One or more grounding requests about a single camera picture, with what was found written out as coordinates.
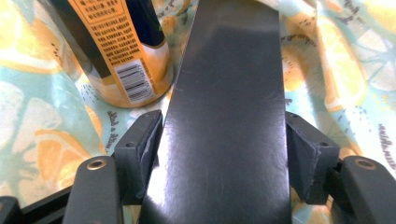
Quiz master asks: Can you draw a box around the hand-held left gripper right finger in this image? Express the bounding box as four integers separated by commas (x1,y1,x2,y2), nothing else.
284,111,342,205

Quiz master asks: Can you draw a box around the orange juice bottle white cap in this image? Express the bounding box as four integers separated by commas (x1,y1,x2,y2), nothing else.
46,0,175,109

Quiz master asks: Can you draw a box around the orange print fabric bag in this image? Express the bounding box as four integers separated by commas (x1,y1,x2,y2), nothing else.
0,0,396,224

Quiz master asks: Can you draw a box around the black glossy box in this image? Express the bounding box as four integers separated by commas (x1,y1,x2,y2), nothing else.
136,0,293,224

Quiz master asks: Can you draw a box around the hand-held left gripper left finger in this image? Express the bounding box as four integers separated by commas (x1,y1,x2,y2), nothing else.
113,109,164,206

